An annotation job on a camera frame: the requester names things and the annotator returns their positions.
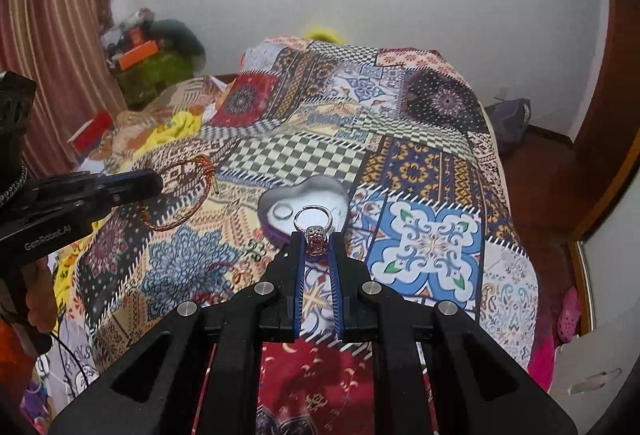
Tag black cable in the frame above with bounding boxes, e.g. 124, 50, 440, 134
50, 315, 96, 388

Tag pink rubber clog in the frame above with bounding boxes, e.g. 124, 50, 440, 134
556, 286, 582, 344

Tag orange box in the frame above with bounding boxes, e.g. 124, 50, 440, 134
118, 40, 160, 71

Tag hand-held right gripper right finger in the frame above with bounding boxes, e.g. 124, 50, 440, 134
328, 232, 577, 435

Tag white cardboard box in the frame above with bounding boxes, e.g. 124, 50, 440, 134
549, 327, 632, 421

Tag silver ring with pink gem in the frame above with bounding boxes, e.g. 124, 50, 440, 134
292, 204, 334, 264

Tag wooden door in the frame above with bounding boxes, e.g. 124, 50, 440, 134
567, 0, 640, 243

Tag teal plush cloth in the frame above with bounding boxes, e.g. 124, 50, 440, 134
149, 18, 207, 68

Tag heart-shaped tin box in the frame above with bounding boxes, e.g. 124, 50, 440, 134
258, 174, 351, 250

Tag striped curtain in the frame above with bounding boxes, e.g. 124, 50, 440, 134
0, 0, 128, 178

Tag patchwork printed blanket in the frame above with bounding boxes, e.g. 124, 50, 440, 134
30, 36, 540, 435

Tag red box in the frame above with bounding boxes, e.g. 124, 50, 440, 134
71, 110, 115, 152

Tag yellow fluffy thing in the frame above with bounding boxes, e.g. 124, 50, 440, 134
304, 27, 346, 44

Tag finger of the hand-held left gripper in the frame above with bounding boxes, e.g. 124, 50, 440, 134
93, 168, 165, 210

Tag purple bag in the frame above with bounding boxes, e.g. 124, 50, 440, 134
484, 98, 532, 155

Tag person's left hand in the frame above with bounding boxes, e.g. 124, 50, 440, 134
21, 259, 57, 338

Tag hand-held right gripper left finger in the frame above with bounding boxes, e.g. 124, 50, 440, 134
47, 232, 307, 435

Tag orange cord bracelet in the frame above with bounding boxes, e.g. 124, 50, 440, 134
138, 154, 221, 232

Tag green patterned bag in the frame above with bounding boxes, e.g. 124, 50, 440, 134
114, 49, 193, 106

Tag yellow cloth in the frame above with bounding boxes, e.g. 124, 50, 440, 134
129, 110, 213, 155

